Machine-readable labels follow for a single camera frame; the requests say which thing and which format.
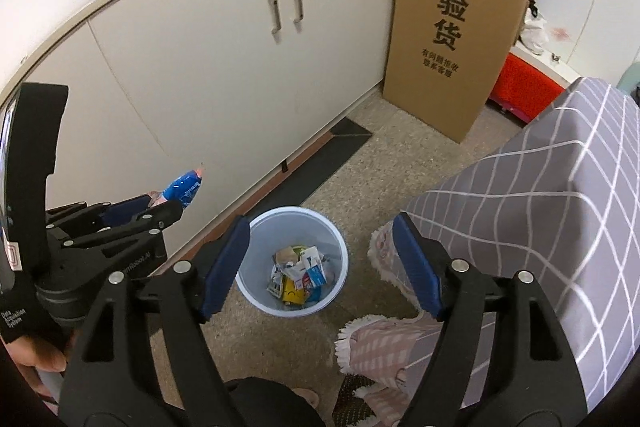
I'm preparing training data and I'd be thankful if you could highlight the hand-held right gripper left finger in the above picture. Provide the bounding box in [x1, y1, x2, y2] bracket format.
[60, 216, 251, 427]

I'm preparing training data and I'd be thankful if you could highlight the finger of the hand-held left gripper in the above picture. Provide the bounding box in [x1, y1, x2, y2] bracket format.
[69, 199, 183, 254]
[46, 195, 157, 231]

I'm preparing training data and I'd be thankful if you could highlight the pink fringed blanket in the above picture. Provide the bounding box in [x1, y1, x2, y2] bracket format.
[334, 227, 442, 414]

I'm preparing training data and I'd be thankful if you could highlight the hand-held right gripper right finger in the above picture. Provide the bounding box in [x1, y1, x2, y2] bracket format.
[392, 212, 589, 427]

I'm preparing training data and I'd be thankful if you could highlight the large brown cardboard box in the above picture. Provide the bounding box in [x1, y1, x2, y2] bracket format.
[382, 0, 535, 144]

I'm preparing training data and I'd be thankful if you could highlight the grey checked cloth cover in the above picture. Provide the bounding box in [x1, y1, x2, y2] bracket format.
[400, 77, 640, 414]

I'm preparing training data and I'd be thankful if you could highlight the pile of crumpled packaging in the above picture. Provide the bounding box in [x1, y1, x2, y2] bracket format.
[270, 244, 332, 309]

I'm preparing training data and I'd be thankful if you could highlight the blue plastic wrapper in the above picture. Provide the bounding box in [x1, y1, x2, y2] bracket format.
[150, 164, 205, 210]

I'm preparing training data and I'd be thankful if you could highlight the white plastic waste bin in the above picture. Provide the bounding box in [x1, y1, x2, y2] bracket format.
[235, 206, 350, 318]

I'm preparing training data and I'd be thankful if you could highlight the person's dark clothing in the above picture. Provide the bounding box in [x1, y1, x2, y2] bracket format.
[224, 378, 327, 427]

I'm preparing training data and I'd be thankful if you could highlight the pale green round stool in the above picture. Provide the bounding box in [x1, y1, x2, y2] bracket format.
[619, 62, 640, 96]

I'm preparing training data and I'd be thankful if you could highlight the black floor mat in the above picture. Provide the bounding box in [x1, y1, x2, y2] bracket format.
[244, 117, 374, 221]

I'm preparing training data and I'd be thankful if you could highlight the cream curved cabinet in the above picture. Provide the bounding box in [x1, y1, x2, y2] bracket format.
[0, 0, 402, 269]

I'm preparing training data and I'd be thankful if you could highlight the white crumpled cloth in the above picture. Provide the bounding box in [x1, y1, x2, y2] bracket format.
[517, 19, 549, 56]

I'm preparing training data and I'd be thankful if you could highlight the person's foot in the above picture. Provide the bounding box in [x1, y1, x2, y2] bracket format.
[292, 388, 321, 409]

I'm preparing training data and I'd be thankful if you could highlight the red storage box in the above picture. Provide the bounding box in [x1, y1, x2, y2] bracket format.
[488, 52, 567, 126]

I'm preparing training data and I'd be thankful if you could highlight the person's left hand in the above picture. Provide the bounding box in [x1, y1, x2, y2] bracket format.
[5, 334, 71, 378]

